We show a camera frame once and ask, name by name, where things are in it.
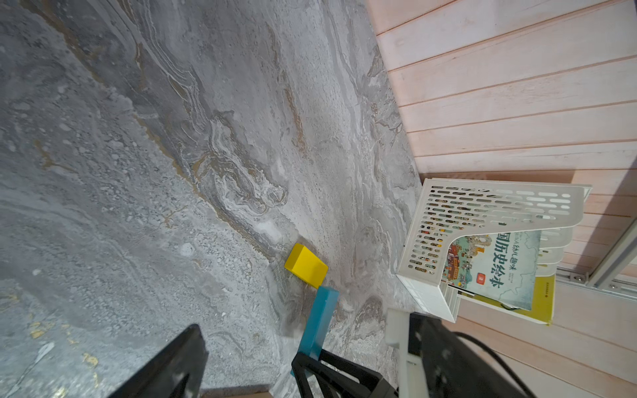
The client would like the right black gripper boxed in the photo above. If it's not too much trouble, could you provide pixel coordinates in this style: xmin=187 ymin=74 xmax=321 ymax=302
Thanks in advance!
xmin=385 ymin=308 xmax=528 ymax=397

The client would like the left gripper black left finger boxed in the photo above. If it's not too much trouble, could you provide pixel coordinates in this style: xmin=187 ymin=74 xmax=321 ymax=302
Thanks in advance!
xmin=110 ymin=324 xmax=208 ymax=398

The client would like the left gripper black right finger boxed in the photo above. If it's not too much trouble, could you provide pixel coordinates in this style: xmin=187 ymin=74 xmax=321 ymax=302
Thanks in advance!
xmin=291 ymin=349 xmax=398 ymax=398

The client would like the teal block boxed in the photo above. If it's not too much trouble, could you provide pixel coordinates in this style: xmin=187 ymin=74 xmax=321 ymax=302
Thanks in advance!
xmin=298 ymin=286 xmax=339 ymax=360

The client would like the short yellow block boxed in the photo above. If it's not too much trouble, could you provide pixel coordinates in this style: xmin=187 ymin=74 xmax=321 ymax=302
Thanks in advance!
xmin=285 ymin=243 xmax=328 ymax=289

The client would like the yellow book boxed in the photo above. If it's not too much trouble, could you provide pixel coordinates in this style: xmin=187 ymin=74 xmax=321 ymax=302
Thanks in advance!
xmin=459 ymin=275 xmax=556 ymax=326

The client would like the illustrated children's book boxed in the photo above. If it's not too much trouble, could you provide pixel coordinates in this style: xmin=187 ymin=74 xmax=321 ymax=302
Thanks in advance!
xmin=443 ymin=231 xmax=541 ymax=310

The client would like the white file organizer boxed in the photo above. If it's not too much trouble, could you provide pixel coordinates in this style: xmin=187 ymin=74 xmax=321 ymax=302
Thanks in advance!
xmin=397 ymin=177 xmax=592 ymax=323

